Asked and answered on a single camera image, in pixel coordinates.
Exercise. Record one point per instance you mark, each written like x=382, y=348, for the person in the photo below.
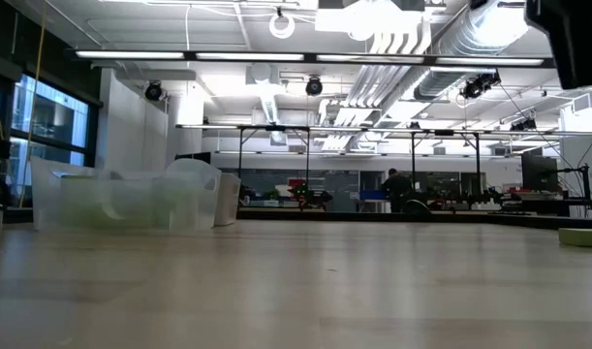
x=396, y=189

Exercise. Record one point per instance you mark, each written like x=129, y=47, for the black monitor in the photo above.
x=538, y=172

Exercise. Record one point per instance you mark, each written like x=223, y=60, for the green cube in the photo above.
x=78, y=203

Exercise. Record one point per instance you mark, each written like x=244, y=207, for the black ceiling camera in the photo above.
x=477, y=86
x=153, y=92
x=314, y=86
x=523, y=125

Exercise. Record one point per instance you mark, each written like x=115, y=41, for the clear plastic bin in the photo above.
x=48, y=194

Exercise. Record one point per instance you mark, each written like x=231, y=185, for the black aluminium table frame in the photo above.
x=373, y=216

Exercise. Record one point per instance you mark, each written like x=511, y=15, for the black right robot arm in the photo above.
x=574, y=39

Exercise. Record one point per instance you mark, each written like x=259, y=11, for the ceiling light strip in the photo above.
x=489, y=61
x=249, y=56
x=131, y=54

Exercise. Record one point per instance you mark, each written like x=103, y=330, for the black background robot arm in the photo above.
x=307, y=196
x=499, y=196

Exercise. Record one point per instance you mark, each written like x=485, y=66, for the blue crate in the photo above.
x=373, y=195

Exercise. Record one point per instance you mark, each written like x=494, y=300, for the dark framed window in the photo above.
x=48, y=116

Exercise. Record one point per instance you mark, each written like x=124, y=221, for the green long block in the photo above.
x=179, y=208
x=583, y=237

